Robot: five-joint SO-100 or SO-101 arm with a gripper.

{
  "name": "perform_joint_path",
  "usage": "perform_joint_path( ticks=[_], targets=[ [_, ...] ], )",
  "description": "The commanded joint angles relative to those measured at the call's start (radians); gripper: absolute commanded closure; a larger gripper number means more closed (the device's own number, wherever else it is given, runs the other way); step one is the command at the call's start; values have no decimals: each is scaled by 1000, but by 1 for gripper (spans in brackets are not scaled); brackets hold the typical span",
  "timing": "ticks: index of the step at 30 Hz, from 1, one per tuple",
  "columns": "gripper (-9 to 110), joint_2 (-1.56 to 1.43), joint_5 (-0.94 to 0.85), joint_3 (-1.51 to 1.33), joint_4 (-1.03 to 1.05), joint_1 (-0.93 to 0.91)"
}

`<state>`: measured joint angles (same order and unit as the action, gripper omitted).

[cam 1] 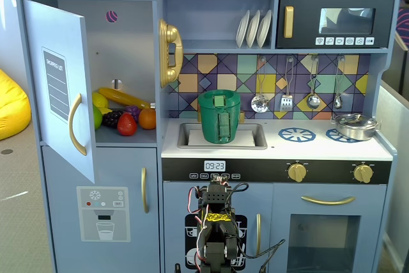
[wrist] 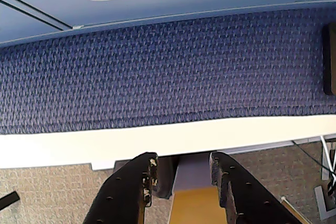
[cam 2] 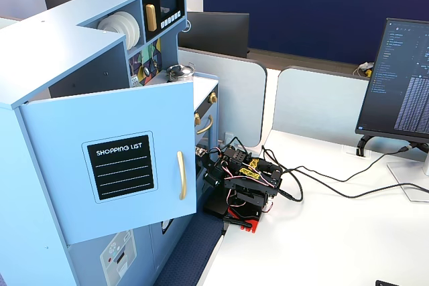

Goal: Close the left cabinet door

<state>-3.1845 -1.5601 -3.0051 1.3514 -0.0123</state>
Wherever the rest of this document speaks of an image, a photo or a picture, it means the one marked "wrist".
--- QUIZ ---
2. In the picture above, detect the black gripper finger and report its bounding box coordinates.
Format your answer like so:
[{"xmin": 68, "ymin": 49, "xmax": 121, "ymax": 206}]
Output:
[
  {"xmin": 209, "ymin": 151, "xmax": 303, "ymax": 224},
  {"xmin": 83, "ymin": 152, "xmax": 159, "ymax": 224}
]

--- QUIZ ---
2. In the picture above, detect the blue cabinet door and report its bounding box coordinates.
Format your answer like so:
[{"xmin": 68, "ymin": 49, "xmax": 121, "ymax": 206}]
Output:
[{"xmin": 0, "ymin": 0, "xmax": 336, "ymax": 29}]

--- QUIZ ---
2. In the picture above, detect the blue toy cabinet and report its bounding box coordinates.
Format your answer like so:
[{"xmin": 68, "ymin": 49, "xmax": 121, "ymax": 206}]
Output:
[{"xmin": 0, "ymin": 0, "xmax": 336, "ymax": 45}]

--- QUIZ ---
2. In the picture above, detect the yellow wooden board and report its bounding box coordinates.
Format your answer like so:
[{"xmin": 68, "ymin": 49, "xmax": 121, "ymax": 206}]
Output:
[{"xmin": 167, "ymin": 186, "xmax": 224, "ymax": 224}]

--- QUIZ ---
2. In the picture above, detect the blue woven mat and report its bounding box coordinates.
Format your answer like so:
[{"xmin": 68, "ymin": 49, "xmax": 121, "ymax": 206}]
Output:
[{"xmin": 0, "ymin": 5, "xmax": 336, "ymax": 135}]

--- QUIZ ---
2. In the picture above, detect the black box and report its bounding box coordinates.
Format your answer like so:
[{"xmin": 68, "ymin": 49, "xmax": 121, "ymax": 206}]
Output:
[{"xmin": 322, "ymin": 23, "xmax": 336, "ymax": 97}]

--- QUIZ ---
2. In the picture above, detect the grey metal bracket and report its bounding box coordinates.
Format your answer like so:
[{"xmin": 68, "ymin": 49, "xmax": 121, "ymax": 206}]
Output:
[{"xmin": 313, "ymin": 185, "xmax": 336, "ymax": 220}]

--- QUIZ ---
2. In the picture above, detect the black cable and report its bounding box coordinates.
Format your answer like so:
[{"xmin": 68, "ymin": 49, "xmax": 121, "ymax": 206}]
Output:
[{"xmin": 292, "ymin": 140, "xmax": 336, "ymax": 176}]

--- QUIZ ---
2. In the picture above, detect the white cable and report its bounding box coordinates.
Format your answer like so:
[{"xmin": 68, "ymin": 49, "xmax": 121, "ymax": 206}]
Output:
[{"xmin": 319, "ymin": 134, "xmax": 336, "ymax": 174}]

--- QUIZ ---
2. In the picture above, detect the black strap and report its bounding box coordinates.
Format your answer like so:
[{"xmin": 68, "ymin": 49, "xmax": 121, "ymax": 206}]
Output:
[{"xmin": 0, "ymin": 192, "xmax": 20, "ymax": 206}]

